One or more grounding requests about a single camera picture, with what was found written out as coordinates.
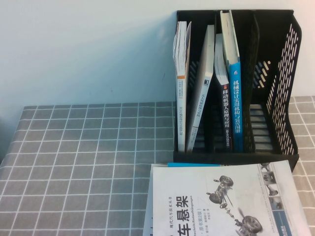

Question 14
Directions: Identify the yellow book blue spine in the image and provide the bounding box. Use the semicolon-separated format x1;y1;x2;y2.
220;9;244;152

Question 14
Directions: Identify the white book orange spine mark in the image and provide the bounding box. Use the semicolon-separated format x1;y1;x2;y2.
173;21;192;152

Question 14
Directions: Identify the black mobile robot book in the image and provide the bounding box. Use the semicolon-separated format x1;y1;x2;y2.
213;33;233;149

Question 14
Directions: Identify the grey white thin book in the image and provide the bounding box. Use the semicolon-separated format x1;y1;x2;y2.
185;24;215;152

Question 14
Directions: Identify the white book with black marks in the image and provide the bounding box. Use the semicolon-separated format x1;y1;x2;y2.
142;213;155;236

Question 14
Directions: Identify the white car suspension book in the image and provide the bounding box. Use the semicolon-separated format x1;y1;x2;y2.
147;159;312;236

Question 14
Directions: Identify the black plastic book stand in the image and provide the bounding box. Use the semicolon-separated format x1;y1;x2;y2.
173;9;302;165

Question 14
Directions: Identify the grey checked tablecloth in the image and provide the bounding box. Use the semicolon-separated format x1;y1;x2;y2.
0;95;315;236

